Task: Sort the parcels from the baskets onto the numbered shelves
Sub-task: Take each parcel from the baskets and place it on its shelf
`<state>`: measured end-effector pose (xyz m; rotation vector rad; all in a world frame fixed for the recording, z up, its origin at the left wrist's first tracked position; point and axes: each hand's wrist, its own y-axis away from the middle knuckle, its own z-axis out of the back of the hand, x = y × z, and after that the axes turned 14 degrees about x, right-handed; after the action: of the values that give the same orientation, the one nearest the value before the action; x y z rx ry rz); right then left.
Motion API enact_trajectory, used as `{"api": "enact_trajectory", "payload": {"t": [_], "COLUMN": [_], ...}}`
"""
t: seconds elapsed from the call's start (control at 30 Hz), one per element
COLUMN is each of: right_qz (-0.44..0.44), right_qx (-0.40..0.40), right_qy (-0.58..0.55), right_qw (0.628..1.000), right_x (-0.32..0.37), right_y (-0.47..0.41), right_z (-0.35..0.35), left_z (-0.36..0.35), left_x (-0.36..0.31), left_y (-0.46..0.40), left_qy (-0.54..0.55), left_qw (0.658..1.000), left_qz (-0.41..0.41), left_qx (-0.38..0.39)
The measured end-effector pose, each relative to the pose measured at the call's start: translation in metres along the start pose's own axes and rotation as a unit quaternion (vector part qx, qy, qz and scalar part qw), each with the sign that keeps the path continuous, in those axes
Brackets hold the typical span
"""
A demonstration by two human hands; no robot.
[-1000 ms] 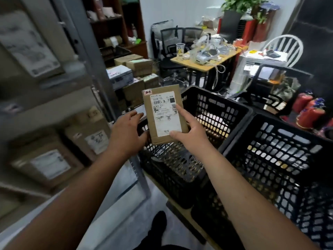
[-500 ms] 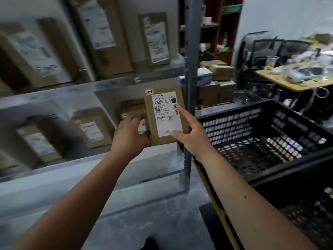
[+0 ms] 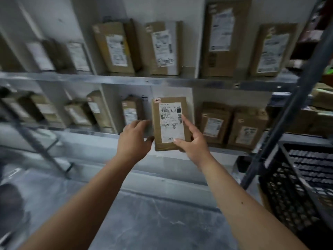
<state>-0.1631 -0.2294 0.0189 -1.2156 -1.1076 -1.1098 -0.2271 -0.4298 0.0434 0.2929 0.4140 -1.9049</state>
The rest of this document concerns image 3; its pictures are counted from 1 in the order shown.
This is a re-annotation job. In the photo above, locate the person's left hand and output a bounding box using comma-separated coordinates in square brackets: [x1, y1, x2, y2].
[114, 119, 155, 169]

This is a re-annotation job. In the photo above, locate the person's right hand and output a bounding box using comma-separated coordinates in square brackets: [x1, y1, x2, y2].
[172, 114, 215, 171]

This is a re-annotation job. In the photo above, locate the cardboard box with white label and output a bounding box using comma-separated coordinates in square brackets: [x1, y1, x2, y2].
[152, 96, 193, 152]

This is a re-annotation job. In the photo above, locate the person's left forearm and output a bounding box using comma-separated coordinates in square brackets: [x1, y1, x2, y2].
[17, 155, 137, 250]

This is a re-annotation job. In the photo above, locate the person's right forearm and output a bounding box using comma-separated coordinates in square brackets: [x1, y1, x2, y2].
[199, 157, 310, 250]

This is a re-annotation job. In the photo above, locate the row of small cardboard parcels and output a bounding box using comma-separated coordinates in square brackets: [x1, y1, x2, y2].
[0, 87, 270, 151]

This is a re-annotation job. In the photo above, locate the grey metal shelf rack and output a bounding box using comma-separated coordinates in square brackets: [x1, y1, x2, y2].
[0, 0, 300, 185]

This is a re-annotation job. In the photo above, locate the row of large cardboard parcels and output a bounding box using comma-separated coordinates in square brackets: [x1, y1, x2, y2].
[25, 0, 299, 78]

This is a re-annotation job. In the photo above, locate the dark metal ladder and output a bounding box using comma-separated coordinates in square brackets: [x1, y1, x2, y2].
[0, 97, 75, 180]

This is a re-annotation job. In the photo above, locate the black plastic crate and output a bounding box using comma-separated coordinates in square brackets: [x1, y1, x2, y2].
[259, 141, 333, 245]

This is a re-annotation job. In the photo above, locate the brown cardboard package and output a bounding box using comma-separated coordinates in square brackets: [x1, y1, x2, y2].
[311, 83, 333, 110]
[286, 106, 333, 137]

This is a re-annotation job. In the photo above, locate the dark round object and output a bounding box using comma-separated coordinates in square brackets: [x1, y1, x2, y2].
[0, 183, 27, 233]

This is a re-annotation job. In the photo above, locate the dark metal rack post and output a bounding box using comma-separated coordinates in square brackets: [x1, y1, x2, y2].
[241, 22, 333, 191]

